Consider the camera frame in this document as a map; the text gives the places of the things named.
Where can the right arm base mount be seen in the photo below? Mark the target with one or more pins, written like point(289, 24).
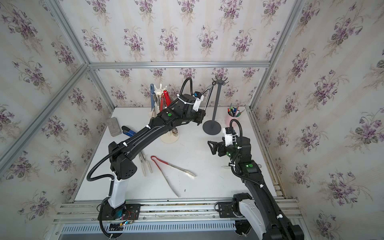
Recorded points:
point(228, 208)

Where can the dark grey utensil rack stand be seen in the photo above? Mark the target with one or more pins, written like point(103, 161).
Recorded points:
point(212, 127)

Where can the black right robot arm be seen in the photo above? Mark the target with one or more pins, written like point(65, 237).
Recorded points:
point(258, 206)

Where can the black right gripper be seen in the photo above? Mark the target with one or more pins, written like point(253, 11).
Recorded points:
point(217, 145)

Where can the red handled tongs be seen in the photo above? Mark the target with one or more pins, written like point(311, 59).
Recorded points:
point(166, 98)
point(170, 172)

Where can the red handled tongs front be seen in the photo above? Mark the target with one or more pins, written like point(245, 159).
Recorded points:
point(170, 172)

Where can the steel cream-tipped tongs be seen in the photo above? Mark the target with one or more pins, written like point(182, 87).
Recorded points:
point(146, 165)

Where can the grey stone block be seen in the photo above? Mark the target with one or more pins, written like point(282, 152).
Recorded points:
point(114, 127)

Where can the white utensil rack stand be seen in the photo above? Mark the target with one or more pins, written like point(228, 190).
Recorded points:
point(171, 136)

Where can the blue handled cream tongs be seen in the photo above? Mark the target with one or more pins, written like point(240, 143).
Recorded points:
point(153, 106)

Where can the black steel tongs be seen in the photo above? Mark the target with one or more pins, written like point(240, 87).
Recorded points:
point(210, 90)

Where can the red steel tongs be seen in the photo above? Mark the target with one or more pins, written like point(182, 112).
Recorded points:
point(162, 102)

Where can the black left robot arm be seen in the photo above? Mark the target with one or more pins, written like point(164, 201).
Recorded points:
point(118, 164)

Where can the pink pen cup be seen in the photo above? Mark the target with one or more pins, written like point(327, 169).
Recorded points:
point(233, 113)

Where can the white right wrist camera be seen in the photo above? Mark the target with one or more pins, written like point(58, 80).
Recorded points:
point(229, 136)

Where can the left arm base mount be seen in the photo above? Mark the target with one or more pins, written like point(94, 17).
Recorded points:
point(126, 214)

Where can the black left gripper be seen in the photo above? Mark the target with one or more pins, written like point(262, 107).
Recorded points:
point(200, 113)

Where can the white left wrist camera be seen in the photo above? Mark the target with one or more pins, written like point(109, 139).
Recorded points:
point(199, 97)

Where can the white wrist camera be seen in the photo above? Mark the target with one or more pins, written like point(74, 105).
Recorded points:
point(199, 97)
point(229, 136)

